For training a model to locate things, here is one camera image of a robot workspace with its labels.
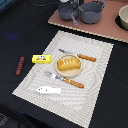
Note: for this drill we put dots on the grey cooking pot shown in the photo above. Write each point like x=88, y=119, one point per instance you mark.
x=90, y=12

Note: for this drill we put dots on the pink toy stove board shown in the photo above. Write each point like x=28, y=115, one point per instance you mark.
x=106, y=27

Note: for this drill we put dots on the white toy fish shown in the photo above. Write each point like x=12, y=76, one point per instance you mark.
x=48, y=90

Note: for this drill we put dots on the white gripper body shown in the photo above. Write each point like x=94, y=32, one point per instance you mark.
x=70, y=1

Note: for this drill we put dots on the golden bread loaf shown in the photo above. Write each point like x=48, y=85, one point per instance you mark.
x=68, y=64

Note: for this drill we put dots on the grey saucepan with handle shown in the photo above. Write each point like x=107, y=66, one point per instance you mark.
x=68, y=12

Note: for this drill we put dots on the knife with orange handle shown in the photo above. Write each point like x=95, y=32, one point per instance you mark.
x=79, y=55

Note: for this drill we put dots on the fork with orange handle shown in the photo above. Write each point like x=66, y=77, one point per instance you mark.
x=69, y=81

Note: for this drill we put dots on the woven beige placemat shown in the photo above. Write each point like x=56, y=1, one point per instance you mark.
x=74, y=104

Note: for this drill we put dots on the round wooden plate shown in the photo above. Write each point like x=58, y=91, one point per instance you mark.
x=68, y=73

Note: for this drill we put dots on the beige bowl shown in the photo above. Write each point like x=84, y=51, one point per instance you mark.
x=123, y=14

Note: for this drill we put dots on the yellow butter box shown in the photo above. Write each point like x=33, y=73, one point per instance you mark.
x=41, y=59

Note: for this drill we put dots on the brown sausage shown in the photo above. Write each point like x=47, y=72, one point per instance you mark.
x=20, y=66

